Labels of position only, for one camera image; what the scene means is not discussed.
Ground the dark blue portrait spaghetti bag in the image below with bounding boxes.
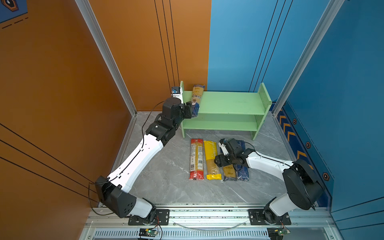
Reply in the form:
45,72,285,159
220,154,237,181

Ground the blue yellow spaghetti bag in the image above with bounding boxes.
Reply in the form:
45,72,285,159
191,85,205,118

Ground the red white spaghetti bag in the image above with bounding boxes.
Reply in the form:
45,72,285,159
190,139,204,180

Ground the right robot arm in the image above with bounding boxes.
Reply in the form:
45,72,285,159
215,139,325,225

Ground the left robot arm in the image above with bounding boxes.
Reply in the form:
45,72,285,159
94,97,193,223

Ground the green wooden two-tier shelf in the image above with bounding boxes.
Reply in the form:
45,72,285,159
181,83,272,140

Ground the blue Barilla spaghetti box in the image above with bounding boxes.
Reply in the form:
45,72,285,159
234,140,250,181

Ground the right green circuit board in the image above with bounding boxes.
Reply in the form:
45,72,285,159
267,228,291,240

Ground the green circuit board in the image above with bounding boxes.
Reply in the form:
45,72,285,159
267,228,291,240
138,228,160,240

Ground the left green circuit board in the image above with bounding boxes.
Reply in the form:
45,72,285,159
138,228,160,240

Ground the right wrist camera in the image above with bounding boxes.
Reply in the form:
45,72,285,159
218,139,229,156

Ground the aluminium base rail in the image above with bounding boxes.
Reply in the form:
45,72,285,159
80,204,343,240

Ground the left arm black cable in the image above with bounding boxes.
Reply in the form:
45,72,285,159
87,100,169,217

